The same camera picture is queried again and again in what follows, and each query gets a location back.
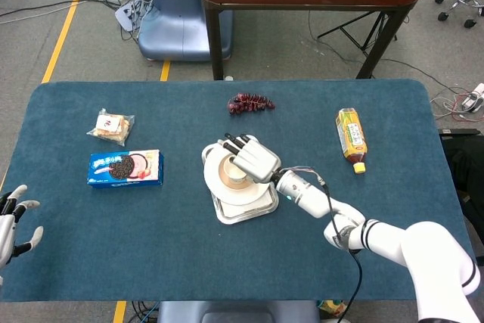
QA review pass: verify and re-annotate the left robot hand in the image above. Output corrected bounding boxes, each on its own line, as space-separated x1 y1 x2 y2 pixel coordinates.
0 184 45 269

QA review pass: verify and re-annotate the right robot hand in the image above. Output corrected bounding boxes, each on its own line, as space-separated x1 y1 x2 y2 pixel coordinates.
222 132 283 184

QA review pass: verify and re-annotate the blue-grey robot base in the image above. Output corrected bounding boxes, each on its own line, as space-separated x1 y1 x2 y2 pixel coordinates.
138 0 234 62

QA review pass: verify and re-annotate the grey own robot base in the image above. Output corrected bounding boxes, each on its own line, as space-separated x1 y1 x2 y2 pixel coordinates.
157 301 321 323

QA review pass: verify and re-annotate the beige bowl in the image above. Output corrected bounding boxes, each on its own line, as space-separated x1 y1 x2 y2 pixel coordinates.
218 154 253 191

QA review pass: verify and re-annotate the white round plate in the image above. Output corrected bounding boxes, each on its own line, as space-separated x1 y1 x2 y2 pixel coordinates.
203 144 270 207

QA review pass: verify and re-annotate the dark red grape bunch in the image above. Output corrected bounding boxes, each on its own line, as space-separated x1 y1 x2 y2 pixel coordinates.
227 92 276 116

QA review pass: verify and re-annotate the stainless steel tray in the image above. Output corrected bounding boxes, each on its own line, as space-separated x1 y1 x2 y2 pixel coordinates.
201 140 280 225

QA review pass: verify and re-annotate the yellow-capped tea bottle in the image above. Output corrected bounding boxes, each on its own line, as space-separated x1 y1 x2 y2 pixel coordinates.
334 107 369 175

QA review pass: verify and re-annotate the blue tablecloth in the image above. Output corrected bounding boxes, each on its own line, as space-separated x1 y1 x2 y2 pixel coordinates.
0 79 478 303

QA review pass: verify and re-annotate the blue Oreo cookie box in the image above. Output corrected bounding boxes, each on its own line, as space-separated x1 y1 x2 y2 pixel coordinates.
87 149 165 189

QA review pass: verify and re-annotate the bagged sliced bread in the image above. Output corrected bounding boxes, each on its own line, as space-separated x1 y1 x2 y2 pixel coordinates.
86 108 136 147

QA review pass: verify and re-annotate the black tripod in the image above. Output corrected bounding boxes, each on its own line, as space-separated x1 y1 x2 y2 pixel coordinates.
316 11 399 60

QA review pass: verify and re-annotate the white floor socket block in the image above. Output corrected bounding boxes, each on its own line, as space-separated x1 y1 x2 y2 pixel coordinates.
114 0 144 31

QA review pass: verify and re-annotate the white power strip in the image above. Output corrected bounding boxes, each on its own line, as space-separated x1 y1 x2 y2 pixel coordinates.
461 82 484 113

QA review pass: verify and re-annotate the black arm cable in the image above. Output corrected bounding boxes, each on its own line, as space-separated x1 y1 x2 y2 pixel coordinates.
319 182 364 323

